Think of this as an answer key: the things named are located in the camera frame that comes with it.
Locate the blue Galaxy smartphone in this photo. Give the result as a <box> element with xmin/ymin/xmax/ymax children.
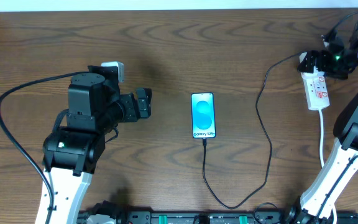
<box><xmin>191</xmin><ymin>92</ymin><xmax>216</xmax><ymax>139</ymax></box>

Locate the black USB charging cable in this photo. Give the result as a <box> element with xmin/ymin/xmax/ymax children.
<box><xmin>201</xmin><ymin>51</ymin><xmax>310</xmax><ymax>210</ymax></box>

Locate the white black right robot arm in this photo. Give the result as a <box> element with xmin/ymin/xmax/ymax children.
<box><xmin>281</xmin><ymin>21</ymin><xmax>358</xmax><ymax>223</ymax></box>

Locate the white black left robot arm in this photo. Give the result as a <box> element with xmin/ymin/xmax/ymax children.
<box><xmin>35</xmin><ymin>62</ymin><xmax>152</xmax><ymax>223</ymax></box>

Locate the white USB charger plug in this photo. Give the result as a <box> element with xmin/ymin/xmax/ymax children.
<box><xmin>301</xmin><ymin>71</ymin><xmax>324</xmax><ymax>80</ymax></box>

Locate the white power strip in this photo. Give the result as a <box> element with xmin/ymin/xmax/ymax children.
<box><xmin>299</xmin><ymin>52</ymin><xmax>331</xmax><ymax>111</ymax></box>

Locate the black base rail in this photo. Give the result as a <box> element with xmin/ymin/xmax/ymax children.
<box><xmin>78</xmin><ymin>200</ymin><xmax>358</xmax><ymax>224</ymax></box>

